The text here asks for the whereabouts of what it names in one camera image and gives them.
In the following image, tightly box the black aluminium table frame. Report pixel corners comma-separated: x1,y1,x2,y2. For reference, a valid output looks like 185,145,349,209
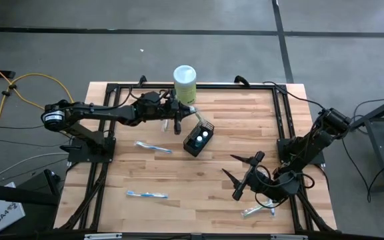
54,81,339,235

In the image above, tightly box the green wipes canister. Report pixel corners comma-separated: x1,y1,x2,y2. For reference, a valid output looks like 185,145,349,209
173,65,197,106

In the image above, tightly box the black floor cable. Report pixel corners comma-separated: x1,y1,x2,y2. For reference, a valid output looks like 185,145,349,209
0,113,79,148
340,98,384,203

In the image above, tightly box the black wire caddy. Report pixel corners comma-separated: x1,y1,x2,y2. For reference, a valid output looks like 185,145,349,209
182,120,215,158

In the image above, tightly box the grey metal stand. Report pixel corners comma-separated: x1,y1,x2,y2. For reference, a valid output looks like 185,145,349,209
346,91,384,195

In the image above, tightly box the yellow extension cable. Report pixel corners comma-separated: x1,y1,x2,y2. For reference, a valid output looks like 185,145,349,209
0,55,76,148

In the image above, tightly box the white floor cable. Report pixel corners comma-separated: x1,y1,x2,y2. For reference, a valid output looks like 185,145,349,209
0,152,70,185

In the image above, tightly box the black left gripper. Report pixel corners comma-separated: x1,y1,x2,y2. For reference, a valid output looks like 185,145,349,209
133,90,196,135

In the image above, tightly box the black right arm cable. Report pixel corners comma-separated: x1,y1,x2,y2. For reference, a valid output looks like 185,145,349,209
247,81,326,111

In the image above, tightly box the black equipment case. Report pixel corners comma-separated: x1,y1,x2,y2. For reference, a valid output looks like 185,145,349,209
0,169,62,234

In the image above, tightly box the white label strip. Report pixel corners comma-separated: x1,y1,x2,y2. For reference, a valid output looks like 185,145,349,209
270,234,308,240
83,233,123,240

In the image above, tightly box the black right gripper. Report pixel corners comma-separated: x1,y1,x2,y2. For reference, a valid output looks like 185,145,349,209
221,151,302,201

